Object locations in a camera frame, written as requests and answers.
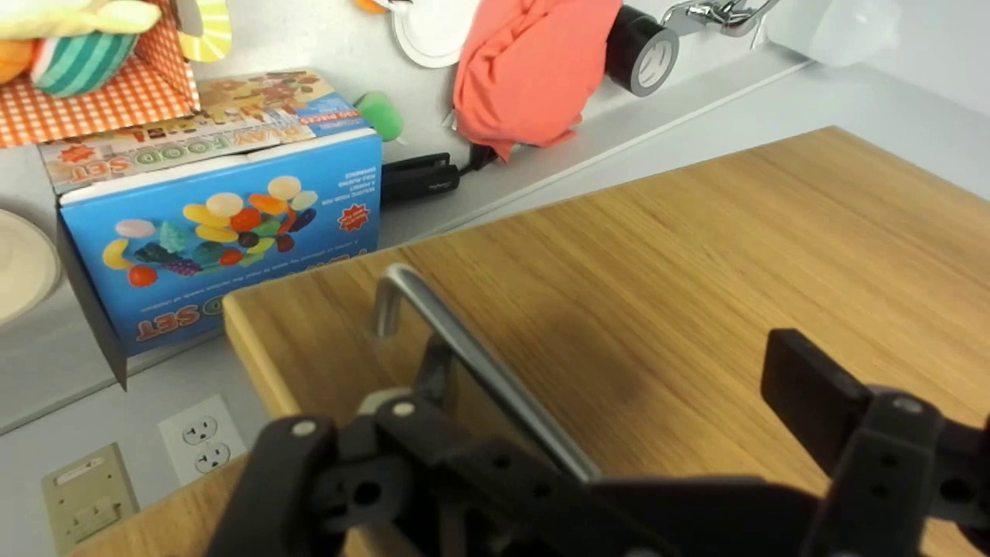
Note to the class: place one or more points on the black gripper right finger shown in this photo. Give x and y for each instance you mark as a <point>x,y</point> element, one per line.
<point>812,397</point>

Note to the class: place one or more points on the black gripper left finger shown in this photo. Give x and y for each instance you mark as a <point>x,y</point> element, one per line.
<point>434,373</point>

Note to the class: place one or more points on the silver door handle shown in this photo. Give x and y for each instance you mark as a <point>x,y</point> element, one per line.
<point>406,285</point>

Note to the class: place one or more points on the blue toy food box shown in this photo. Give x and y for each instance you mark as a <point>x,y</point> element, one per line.
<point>273,176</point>

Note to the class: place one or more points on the green toy sponge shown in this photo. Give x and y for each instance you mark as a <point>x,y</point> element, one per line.
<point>381,116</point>

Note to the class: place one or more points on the coral pink cloth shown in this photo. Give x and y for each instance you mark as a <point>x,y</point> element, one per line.
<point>530,70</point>

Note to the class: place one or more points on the red checkered food basket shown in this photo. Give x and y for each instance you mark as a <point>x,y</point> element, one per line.
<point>97,86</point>

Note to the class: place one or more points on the beige bowl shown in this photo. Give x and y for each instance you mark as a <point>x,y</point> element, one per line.
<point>29,266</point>

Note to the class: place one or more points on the yellow toy banana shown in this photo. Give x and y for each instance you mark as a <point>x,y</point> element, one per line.
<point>29,20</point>

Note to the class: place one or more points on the white wall outlet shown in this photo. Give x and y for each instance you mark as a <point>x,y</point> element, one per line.
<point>200,437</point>

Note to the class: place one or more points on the beige wall switch plate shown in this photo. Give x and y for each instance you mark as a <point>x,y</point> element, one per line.
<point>87,495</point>

